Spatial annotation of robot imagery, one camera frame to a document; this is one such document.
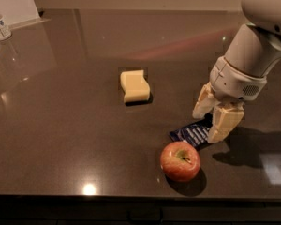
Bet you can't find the dark blue rxbar wrapper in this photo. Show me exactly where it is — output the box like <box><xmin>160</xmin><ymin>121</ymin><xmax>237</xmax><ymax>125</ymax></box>
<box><xmin>170</xmin><ymin>113</ymin><xmax>213</xmax><ymax>149</ymax></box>

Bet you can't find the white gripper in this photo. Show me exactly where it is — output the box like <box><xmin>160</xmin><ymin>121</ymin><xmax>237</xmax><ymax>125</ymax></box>
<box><xmin>192</xmin><ymin>56</ymin><xmax>267</xmax><ymax>143</ymax></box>

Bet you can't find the white board leaning on wall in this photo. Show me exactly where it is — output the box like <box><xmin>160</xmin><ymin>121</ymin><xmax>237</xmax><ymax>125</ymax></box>
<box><xmin>0</xmin><ymin>0</ymin><xmax>46</xmax><ymax>30</ymax></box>

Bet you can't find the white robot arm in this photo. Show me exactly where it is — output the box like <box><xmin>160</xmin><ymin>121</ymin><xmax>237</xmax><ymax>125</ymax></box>
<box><xmin>193</xmin><ymin>0</ymin><xmax>281</xmax><ymax>143</ymax></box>

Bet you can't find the red apple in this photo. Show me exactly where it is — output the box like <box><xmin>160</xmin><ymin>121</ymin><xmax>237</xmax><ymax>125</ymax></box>
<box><xmin>160</xmin><ymin>142</ymin><xmax>200</xmax><ymax>182</ymax></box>

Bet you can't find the yellow sponge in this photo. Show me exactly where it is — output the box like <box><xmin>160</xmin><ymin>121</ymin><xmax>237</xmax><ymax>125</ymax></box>
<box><xmin>120</xmin><ymin>70</ymin><xmax>150</xmax><ymax>103</ymax></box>

